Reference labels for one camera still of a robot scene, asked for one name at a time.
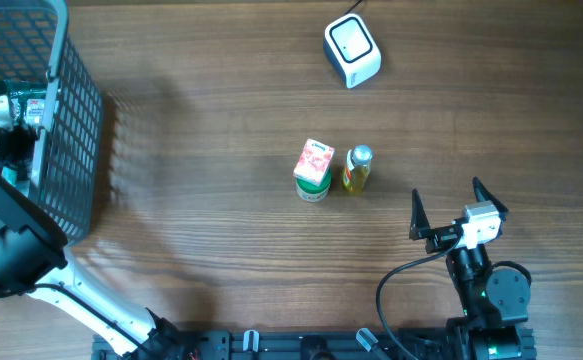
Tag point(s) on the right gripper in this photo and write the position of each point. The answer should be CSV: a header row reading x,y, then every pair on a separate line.
x,y
440,237

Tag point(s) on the yellow liquid bottle grey cap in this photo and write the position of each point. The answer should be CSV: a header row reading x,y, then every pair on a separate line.
x,y
357,168

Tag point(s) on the pink tissue pack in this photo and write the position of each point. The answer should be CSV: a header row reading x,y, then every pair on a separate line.
x,y
314,162

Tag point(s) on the green 3M sponge package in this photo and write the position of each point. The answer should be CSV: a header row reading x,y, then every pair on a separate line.
x,y
21,103

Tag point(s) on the green lid jar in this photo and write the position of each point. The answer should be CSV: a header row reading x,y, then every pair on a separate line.
x,y
313,193

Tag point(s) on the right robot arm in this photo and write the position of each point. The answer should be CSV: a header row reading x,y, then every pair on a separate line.
x,y
494,295

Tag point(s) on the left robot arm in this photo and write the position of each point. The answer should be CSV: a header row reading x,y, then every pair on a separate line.
x,y
36,260

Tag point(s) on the white barcode scanner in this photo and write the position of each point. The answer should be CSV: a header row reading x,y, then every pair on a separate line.
x,y
351,50

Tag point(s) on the grey plastic shopping basket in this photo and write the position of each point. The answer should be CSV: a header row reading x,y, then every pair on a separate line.
x,y
35,48

